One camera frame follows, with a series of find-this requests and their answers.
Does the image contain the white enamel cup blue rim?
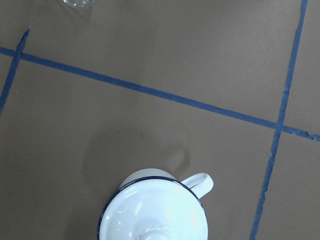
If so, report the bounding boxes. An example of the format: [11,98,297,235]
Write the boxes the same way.
[117,168,215,240]

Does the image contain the clear plastic funnel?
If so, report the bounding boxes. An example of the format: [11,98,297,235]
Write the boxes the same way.
[62,0,97,9]

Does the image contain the white cup lid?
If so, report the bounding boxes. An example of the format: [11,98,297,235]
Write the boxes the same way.
[97,176,209,240]

